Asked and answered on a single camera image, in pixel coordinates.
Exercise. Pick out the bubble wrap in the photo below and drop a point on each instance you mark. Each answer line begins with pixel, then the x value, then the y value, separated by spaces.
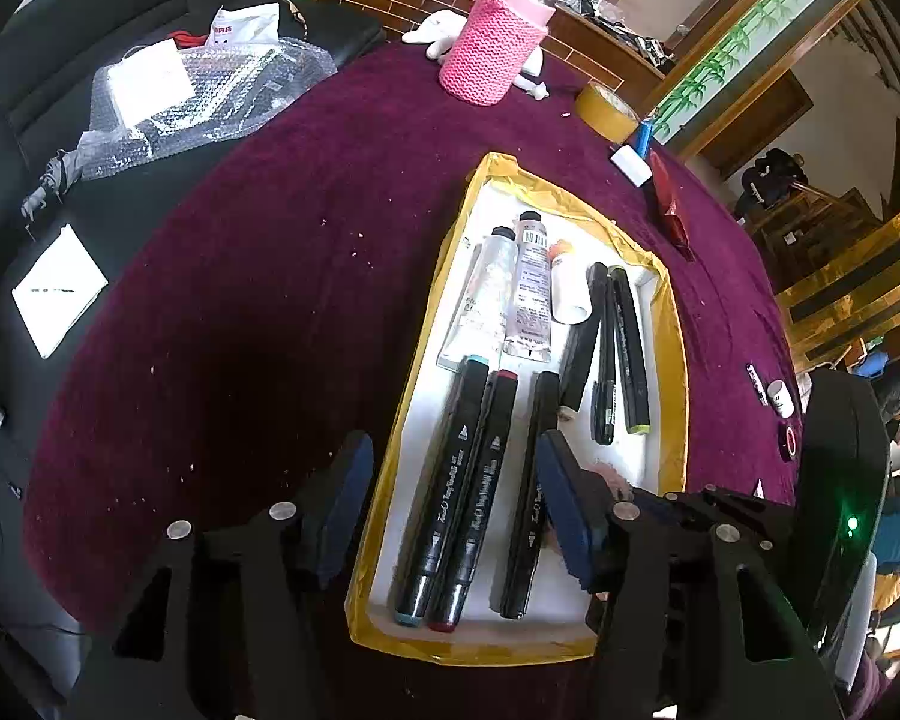
pixel 232 90

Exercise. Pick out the silver paint tube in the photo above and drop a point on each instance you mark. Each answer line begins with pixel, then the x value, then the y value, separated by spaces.
pixel 484 292

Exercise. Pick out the white labelled paint tube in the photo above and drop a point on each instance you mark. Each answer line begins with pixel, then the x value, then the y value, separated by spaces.
pixel 531 292

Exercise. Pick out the small black and white stick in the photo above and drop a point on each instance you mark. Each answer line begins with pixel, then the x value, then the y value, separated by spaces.
pixel 756 384

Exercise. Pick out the clutter of small packets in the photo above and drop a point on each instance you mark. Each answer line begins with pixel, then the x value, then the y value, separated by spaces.
pixel 622 26

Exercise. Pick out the white card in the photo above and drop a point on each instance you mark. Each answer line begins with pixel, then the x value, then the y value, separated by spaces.
pixel 150 82

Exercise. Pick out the black marker with teal cap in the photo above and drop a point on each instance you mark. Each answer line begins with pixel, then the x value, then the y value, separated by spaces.
pixel 442 495

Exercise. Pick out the plain black marker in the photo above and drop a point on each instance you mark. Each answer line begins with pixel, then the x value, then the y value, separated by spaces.
pixel 529 510

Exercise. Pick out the white paper sheet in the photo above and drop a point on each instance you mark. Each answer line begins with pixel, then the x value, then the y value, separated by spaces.
pixel 60 292

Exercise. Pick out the black sofa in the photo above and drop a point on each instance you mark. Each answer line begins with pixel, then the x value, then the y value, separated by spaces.
pixel 45 52

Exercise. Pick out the pink knitted cup sleeve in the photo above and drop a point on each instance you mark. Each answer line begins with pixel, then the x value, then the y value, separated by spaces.
pixel 491 45

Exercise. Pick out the white glove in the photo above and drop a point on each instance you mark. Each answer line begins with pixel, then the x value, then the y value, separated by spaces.
pixel 435 30

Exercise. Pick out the black marker with green cap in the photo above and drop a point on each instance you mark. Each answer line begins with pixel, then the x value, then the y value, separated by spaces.
pixel 630 360

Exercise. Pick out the white bottle with orange cap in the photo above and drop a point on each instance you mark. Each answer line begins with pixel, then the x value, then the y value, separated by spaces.
pixel 570 292

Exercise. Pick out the bamboo-print door frame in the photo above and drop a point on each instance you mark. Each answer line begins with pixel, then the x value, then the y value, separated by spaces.
pixel 735 45

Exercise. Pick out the black marker with pale cap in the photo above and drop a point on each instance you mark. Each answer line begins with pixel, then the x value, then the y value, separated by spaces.
pixel 585 337

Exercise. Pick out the thin black pen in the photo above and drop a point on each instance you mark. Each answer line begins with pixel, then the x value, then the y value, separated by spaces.
pixel 604 390

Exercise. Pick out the black marker with red cap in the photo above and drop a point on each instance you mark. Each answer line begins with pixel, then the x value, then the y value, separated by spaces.
pixel 476 510

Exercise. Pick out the small white cap bottle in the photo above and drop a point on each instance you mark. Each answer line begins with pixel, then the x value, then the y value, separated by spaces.
pixel 781 399

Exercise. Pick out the white packet with red print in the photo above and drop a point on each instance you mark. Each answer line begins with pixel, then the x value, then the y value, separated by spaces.
pixel 244 22

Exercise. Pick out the white rectangular block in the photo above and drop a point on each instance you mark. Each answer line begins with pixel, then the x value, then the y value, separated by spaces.
pixel 630 165

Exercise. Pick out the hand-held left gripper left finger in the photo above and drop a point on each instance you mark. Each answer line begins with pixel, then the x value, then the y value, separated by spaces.
pixel 341 510

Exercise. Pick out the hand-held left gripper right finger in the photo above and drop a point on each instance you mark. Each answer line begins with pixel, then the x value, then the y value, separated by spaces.
pixel 570 517

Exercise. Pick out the white tray with yellow tape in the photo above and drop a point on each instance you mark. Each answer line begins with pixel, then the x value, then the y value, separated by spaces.
pixel 487 210

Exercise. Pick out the yellow tape roll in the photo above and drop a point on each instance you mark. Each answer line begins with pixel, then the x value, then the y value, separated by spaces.
pixel 592 109

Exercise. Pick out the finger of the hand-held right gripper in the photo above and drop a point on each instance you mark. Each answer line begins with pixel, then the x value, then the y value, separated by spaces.
pixel 720 506

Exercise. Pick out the blue lighter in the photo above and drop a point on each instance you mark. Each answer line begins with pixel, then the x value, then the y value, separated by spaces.
pixel 643 136

